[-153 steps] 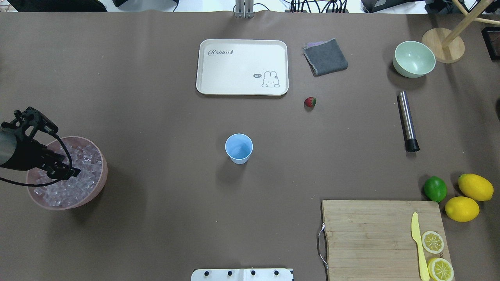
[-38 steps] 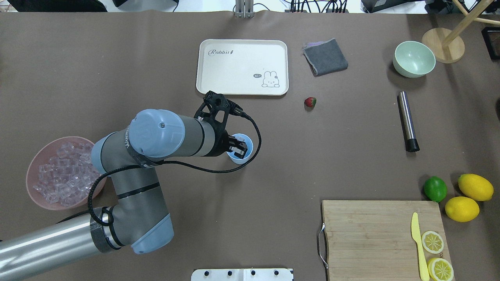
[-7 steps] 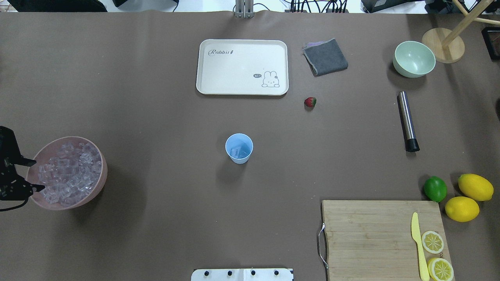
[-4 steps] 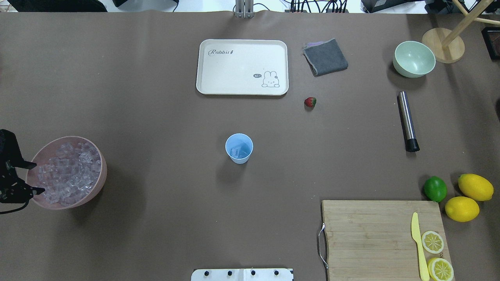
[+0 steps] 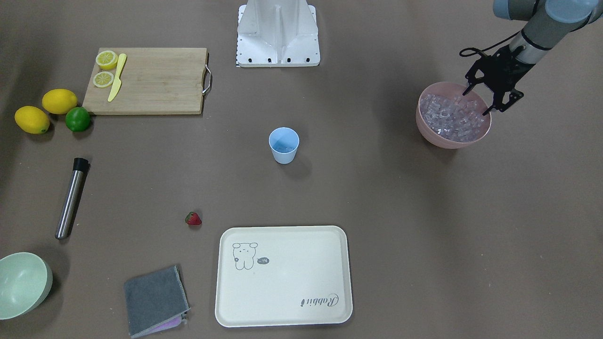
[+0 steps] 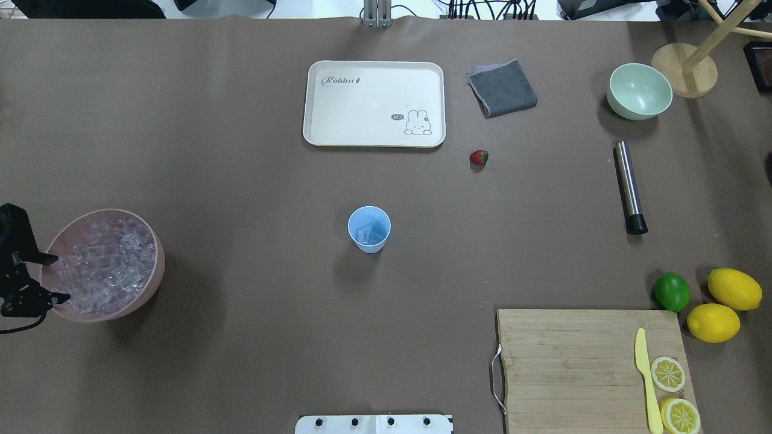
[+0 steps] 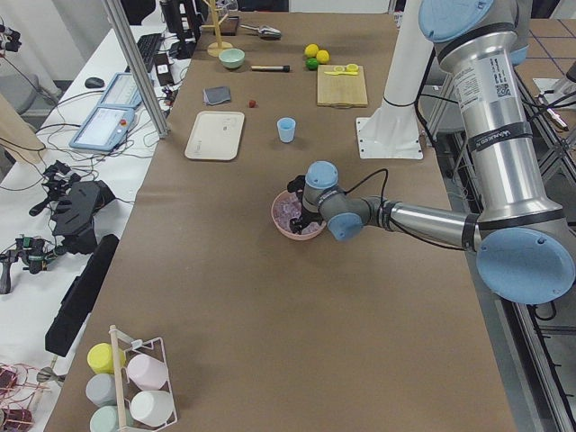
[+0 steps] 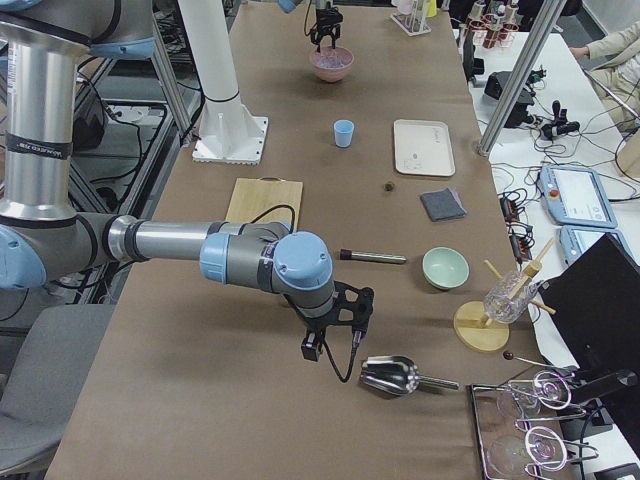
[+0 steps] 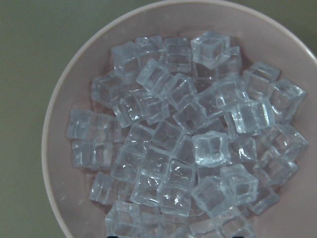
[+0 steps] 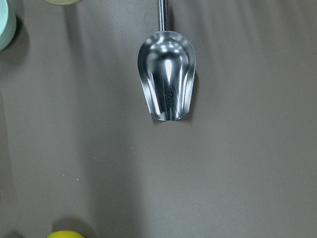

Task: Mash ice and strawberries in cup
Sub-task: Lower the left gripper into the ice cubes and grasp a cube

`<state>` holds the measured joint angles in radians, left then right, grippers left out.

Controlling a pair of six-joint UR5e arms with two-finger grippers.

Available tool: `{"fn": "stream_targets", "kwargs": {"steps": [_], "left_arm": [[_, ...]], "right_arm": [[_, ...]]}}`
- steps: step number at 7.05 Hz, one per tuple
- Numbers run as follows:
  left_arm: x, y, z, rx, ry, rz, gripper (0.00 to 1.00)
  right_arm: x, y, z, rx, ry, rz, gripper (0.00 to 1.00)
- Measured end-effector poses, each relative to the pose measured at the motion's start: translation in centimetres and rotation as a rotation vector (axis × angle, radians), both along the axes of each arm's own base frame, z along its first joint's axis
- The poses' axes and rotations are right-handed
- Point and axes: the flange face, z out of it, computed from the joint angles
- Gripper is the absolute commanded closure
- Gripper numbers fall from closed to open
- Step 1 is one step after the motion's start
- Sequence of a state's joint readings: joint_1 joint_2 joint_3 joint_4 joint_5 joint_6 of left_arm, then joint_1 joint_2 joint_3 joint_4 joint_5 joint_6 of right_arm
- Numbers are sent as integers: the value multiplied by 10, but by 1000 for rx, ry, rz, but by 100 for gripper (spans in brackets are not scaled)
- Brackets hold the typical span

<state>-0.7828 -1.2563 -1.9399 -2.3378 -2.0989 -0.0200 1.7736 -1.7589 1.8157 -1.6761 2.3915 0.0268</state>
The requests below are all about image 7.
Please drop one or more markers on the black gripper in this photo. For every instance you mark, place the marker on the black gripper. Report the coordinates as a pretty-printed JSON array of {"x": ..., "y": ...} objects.
[{"x": 307, "y": 216}]

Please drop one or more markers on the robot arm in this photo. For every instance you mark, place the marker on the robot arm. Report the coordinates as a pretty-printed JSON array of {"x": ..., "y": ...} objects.
[{"x": 523, "y": 246}]

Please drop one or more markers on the clear ice cubes pile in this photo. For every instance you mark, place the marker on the clear ice cubes pile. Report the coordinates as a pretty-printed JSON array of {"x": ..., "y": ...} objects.
[{"x": 288, "y": 209}]

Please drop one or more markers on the light blue plastic cup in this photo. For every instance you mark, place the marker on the light blue plastic cup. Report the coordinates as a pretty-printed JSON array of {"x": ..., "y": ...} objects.
[{"x": 286, "y": 129}]

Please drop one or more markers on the steel ice scoop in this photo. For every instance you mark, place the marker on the steel ice scoop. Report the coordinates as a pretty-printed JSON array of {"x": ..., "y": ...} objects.
[{"x": 264, "y": 31}]

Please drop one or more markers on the pink cup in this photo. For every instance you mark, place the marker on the pink cup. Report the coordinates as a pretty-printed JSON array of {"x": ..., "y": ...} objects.
[{"x": 146, "y": 372}]

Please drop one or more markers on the white cup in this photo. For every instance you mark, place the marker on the white cup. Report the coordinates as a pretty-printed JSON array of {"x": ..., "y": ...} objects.
[{"x": 152, "y": 408}]

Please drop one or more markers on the yellow cup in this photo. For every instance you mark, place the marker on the yellow cup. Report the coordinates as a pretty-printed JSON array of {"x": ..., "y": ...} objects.
[{"x": 100, "y": 358}]

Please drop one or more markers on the grey cup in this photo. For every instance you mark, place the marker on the grey cup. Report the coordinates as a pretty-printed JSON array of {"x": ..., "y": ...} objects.
[{"x": 101, "y": 391}]

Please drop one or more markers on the mint green cup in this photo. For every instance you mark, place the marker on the mint green cup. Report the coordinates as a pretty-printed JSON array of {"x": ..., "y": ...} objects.
[{"x": 105, "y": 419}]

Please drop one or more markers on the pink bowl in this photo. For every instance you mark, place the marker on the pink bowl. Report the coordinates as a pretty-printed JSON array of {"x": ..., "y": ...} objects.
[{"x": 281, "y": 220}]

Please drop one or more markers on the cream rabbit tray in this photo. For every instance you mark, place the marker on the cream rabbit tray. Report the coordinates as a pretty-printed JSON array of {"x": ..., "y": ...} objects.
[{"x": 215, "y": 136}]

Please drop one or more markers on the bamboo cutting board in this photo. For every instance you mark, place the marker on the bamboo cutting board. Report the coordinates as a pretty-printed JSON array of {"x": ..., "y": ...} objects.
[{"x": 341, "y": 91}]

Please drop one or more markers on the yellow plastic knife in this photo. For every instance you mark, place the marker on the yellow plastic knife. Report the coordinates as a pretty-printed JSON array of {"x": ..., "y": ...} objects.
[{"x": 341, "y": 73}]

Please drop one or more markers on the grey folded cloth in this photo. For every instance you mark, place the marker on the grey folded cloth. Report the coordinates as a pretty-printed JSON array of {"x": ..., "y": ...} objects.
[{"x": 216, "y": 95}]

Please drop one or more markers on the steel muddler black tip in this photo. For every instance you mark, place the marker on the steel muddler black tip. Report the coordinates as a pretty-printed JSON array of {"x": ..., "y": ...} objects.
[{"x": 282, "y": 69}]

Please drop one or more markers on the green lime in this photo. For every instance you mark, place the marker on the green lime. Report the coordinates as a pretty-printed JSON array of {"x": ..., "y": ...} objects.
[{"x": 312, "y": 64}]

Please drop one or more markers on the whole yellow lemon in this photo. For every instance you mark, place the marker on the whole yellow lemon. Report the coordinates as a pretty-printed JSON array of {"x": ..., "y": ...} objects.
[
  {"x": 311, "y": 51},
  {"x": 322, "y": 56}
]

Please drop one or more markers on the mint green bowl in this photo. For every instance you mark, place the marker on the mint green bowl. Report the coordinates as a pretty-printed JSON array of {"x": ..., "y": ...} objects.
[{"x": 232, "y": 58}]

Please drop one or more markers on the wooden mug tree stand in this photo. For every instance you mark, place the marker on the wooden mug tree stand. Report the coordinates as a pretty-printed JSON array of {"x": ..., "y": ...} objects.
[{"x": 219, "y": 14}]

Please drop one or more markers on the blue teach pendant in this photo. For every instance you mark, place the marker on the blue teach pendant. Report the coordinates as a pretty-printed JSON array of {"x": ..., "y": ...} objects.
[
  {"x": 122, "y": 91},
  {"x": 104, "y": 129}
]

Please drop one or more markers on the black foam block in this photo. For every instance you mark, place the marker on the black foam block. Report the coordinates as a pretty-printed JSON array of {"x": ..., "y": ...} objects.
[{"x": 74, "y": 215}]

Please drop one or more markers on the black long bar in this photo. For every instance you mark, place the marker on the black long bar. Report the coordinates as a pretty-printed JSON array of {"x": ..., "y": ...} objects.
[{"x": 80, "y": 298}]

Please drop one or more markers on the black keyboard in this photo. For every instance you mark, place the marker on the black keyboard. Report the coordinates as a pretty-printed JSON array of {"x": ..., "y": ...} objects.
[{"x": 148, "y": 46}]

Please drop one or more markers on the black computer mouse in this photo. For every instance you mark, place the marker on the black computer mouse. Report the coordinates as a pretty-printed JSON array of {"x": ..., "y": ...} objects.
[{"x": 94, "y": 82}]

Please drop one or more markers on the black hand-held gripper device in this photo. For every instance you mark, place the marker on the black hand-held gripper device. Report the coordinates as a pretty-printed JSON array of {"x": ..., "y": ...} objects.
[{"x": 34, "y": 254}]

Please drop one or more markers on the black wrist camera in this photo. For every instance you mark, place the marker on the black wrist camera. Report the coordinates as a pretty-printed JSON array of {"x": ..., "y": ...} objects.
[{"x": 297, "y": 185}]

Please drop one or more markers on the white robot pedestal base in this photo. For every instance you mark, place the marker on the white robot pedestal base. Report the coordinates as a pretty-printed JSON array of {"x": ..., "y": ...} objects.
[{"x": 393, "y": 129}]

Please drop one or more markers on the aluminium frame post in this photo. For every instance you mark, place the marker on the aluminium frame post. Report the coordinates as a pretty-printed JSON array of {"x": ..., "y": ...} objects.
[{"x": 131, "y": 53}]

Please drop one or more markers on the white wire cup rack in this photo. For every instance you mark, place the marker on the white wire cup rack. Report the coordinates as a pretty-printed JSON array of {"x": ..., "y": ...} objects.
[{"x": 125, "y": 348}]

